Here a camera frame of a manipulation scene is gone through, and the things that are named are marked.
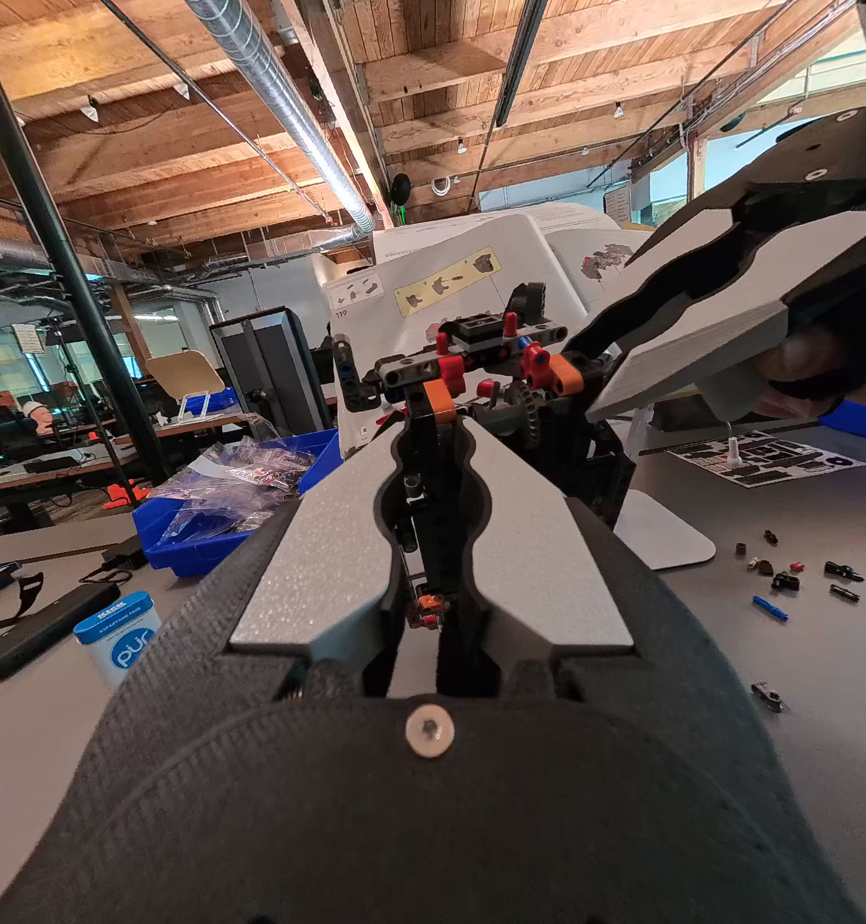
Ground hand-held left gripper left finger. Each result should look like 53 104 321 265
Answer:
229 417 408 690

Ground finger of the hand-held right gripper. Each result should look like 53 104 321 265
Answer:
585 209 866 424
561 208 757 360

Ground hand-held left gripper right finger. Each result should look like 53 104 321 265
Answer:
465 417 635 690

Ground multicoloured lego car model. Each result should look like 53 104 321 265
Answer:
332 282 636 630

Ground lego instruction booklet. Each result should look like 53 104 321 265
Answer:
323 202 654 457

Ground person's right hand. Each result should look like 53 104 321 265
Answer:
754 331 851 421

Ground clear plastic bag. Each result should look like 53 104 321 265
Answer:
146 415 320 548

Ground sticker sheet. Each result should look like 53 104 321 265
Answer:
667 431 866 489

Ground black power adapter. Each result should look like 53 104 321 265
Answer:
79 533 150 586

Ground blue gum box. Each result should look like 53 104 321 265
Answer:
74 590 163 690

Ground orange traffic cone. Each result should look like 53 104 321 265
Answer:
103 478 151 512

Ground dark grey cabinet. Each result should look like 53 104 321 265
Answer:
209 305 334 436

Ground wooden book stand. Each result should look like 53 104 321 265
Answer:
144 350 226 423

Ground black linear ceiling lamp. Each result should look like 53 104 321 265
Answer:
492 0 549 129

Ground wooden office desk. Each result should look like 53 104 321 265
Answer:
0 439 142 501

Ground black office chair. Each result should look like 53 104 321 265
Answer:
0 408 38 463

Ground black steel pole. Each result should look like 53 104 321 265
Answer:
0 22 170 486

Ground black strap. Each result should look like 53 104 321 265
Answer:
0 572 46 638

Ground silver ventilation duct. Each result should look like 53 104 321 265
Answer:
184 0 376 235

